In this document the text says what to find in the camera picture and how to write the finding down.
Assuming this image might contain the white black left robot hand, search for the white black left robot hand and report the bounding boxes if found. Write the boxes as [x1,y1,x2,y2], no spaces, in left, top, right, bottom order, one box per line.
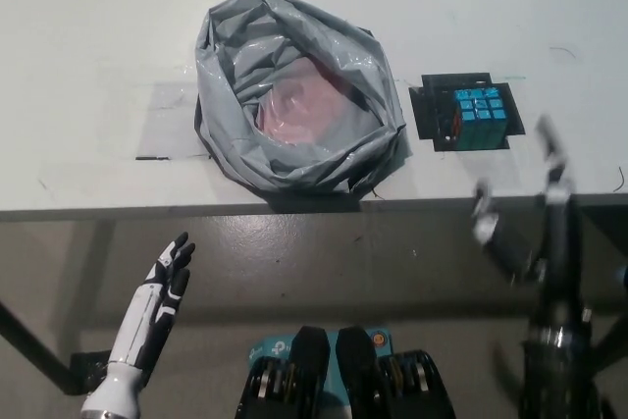
[80,231,196,415]

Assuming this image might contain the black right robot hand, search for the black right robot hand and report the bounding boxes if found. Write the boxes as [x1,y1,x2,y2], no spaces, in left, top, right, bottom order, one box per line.
[469,114,590,328]

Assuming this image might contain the blue orange rubik's cube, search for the blue orange rubik's cube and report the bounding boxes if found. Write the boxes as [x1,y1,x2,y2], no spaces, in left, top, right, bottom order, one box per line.
[449,87,507,150]

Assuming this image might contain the clear tape patch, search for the clear tape patch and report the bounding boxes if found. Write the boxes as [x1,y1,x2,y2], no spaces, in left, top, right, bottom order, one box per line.
[134,79,217,161]

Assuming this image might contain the grey plastic bag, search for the grey plastic bag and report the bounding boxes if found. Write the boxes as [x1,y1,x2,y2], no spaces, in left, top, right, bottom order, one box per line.
[189,0,408,203]

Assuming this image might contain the black floor tape patch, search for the black floor tape patch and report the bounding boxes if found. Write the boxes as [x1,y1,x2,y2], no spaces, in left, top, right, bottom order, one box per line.
[68,349,114,395]

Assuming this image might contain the black tape square marker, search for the black tape square marker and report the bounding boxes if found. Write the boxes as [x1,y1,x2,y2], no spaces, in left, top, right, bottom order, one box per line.
[408,73,527,152]

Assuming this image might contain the red round container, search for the red round container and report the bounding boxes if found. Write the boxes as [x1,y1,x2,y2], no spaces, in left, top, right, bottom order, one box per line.
[254,58,379,143]

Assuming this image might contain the black teal robot torso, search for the black teal robot torso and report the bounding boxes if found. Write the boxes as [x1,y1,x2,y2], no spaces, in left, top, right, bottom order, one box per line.
[237,324,455,419]

